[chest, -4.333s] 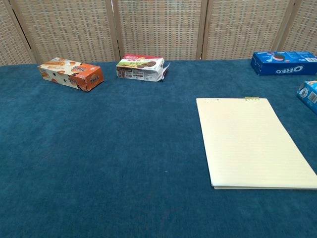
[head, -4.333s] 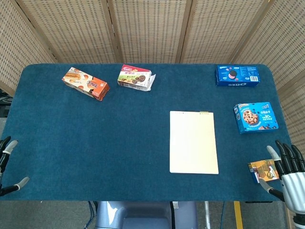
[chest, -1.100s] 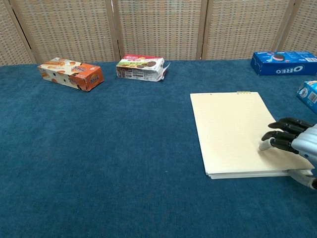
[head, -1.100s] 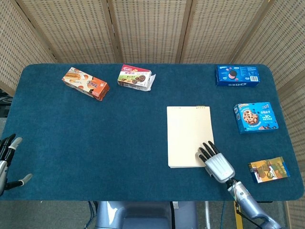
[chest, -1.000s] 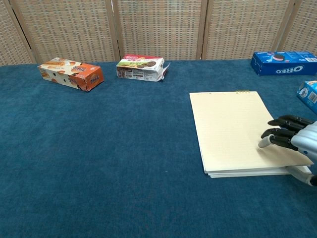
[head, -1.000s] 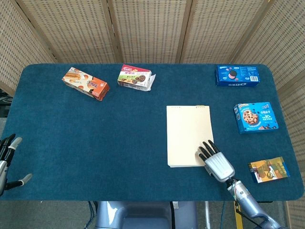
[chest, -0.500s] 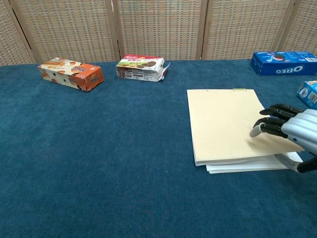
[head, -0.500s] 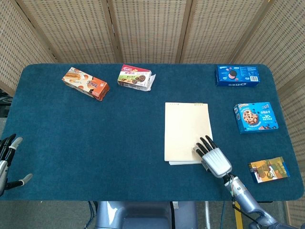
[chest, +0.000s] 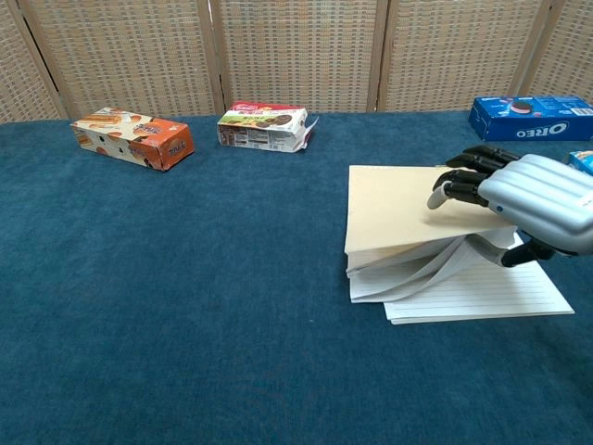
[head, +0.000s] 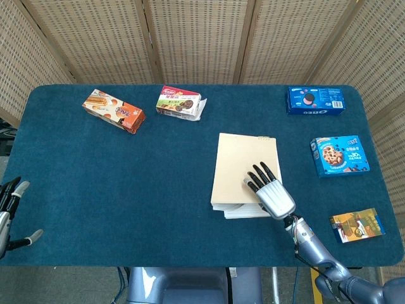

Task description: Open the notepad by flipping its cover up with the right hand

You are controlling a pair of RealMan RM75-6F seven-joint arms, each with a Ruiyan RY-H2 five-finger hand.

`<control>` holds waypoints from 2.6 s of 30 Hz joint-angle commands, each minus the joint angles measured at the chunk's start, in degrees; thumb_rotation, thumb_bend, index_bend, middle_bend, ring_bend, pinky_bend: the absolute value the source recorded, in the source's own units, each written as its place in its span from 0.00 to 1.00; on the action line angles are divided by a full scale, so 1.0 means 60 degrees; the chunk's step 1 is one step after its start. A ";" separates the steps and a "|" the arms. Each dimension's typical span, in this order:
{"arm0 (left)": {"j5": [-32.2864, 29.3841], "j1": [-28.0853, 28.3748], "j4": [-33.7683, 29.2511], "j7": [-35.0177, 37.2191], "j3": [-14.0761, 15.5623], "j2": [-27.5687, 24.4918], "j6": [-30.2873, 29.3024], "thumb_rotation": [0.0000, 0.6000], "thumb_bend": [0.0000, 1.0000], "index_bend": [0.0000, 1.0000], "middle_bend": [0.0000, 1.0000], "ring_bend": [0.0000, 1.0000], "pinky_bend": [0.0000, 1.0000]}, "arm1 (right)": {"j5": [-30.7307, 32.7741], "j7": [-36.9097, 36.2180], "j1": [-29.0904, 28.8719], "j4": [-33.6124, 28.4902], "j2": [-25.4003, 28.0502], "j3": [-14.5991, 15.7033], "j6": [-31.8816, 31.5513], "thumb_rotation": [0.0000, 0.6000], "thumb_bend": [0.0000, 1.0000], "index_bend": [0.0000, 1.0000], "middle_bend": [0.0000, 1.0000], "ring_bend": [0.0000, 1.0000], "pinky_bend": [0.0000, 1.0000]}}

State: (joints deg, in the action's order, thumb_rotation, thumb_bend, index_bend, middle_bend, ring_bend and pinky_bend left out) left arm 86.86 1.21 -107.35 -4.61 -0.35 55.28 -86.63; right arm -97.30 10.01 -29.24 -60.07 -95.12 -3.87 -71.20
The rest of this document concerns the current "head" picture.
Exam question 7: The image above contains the white and red cookie box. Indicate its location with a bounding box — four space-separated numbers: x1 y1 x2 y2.
155 85 208 122

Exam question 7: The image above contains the lined paper notepad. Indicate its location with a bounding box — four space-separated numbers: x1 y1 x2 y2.
210 132 284 220

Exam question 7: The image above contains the woven rattan folding screen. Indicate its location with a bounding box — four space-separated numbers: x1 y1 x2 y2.
0 0 405 286

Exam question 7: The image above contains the blue chocolate chip cookie box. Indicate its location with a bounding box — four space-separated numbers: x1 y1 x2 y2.
309 135 371 179

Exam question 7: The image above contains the blue Oreo box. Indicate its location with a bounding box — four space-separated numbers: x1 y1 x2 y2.
286 85 347 117

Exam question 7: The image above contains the orange wafer roll box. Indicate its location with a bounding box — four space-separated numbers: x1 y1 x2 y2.
82 89 147 135

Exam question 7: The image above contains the blue cable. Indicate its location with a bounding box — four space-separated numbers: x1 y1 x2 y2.
114 267 128 304

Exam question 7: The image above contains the dark blue table cloth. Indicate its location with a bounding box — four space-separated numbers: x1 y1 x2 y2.
0 84 396 269

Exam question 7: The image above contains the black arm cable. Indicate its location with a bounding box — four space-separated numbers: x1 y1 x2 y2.
292 218 321 275

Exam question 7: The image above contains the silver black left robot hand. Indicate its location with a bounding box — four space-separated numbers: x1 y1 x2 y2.
0 176 44 258

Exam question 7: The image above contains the grey-blue robot torso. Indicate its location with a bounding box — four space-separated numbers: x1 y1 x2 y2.
125 267 264 304

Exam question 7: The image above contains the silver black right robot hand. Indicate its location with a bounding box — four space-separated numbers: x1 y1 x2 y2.
242 161 297 220

